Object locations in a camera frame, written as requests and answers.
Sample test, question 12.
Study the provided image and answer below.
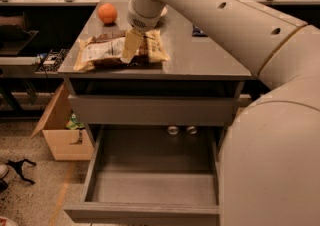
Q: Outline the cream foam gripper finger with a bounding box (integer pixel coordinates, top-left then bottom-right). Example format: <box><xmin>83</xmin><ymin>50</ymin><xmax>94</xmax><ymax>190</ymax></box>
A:
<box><xmin>121</xmin><ymin>29</ymin><xmax>143</xmax><ymax>64</ymax></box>

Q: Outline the dark blue snack packet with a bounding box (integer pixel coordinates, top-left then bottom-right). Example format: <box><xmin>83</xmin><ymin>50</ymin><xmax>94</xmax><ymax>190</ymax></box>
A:
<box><xmin>192</xmin><ymin>26</ymin><xmax>206</xmax><ymax>37</ymax></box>

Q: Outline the brown chip bag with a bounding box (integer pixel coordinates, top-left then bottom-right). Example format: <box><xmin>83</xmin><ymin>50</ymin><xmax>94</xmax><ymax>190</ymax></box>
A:
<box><xmin>74</xmin><ymin>30</ymin><xmax>170</xmax><ymax>71</ymax></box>

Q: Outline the cardboard box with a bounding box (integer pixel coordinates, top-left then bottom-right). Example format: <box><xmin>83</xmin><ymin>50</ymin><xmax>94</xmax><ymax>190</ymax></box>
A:
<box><xmin>31</xmin><ymin>84</ymin><xmax>93</xmax><ymax>160</ymax></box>

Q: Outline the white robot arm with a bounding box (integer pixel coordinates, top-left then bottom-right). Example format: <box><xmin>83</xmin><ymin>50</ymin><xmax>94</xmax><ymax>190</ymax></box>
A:
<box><xmin>128</xmin><ymin>0</ymin><xmax>320</xmax><ymax>226</ymax></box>

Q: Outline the right round drawer knob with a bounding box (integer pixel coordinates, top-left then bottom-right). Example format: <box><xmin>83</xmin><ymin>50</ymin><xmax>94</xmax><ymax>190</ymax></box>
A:
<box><xmin>186</xmin><ymin>126</ymin><xmax>198</xmax><ymax>135</ymax></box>

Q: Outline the closed grey top drawer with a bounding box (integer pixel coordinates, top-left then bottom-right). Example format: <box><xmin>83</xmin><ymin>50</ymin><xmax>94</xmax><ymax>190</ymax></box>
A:
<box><xmin>69</xmin><ymin>95</ymin><xmax>237</xmax><ymax>126</ymax></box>

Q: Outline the round drawer knob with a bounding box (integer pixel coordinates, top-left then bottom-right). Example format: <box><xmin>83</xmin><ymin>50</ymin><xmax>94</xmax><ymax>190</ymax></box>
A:
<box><xmin>186</xmin><ymin>126</ymin><xmax>198</xmax><ymax>135</ymax></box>
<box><xmin>167</xmin><ymin>126</ymin><xmax>179</xmax><ymax>135</ymax></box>

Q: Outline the open grey middle drawer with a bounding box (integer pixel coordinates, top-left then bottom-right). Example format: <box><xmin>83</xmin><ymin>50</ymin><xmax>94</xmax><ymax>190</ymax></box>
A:
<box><xmin>64</xmin><ymin>126</ymin><xmax>220</xmax><ymax>226</ymax></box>

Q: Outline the green item in box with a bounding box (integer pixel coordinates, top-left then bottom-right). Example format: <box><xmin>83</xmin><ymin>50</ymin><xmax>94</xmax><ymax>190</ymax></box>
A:
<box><xmin>66</xmin><ymin>113</ymin><xmax>85</xmax><ymax>130</ymax></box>

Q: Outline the black patterned box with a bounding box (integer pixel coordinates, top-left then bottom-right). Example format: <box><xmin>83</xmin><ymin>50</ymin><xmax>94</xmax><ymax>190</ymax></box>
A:
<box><xmin>36</xmin><ymin>49</ymin><xmax>69</xmax><ymax>72</ymax></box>

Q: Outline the black plastic bracket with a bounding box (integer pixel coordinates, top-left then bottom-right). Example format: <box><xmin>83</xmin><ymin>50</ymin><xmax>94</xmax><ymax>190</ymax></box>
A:
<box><xmin>7</xmin><ymin>159</ymin><xmax>37</xmax><ymax>185</ymax></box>

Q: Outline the orange fruit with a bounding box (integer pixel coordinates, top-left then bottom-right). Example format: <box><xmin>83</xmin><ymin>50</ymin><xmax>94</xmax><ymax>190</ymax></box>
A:
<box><xmin>97</xmin><ymin>3</ymin><xmax>117</xmax><ymax>24</ymax></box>

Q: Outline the grey drawer cabinet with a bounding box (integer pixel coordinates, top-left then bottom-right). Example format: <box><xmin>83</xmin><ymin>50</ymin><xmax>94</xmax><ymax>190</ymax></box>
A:
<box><xmin>59</xmin><ymin>8</ymin><xmax>252</xmax><ymax>142</ymax></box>

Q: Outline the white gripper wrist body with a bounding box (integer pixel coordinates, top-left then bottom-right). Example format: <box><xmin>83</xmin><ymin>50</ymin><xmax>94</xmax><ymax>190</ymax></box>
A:
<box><xmin>127</xmin><ymin>0</ymin><xmax>167</xmax><ymax>32</ymax></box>

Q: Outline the left round drawer knob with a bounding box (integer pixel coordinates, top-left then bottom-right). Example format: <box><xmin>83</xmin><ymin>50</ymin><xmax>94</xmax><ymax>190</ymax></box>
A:
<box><xmin>167</xmin><ymin>126</ymin><xmax>179</xmax><ymax>135</ymax></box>

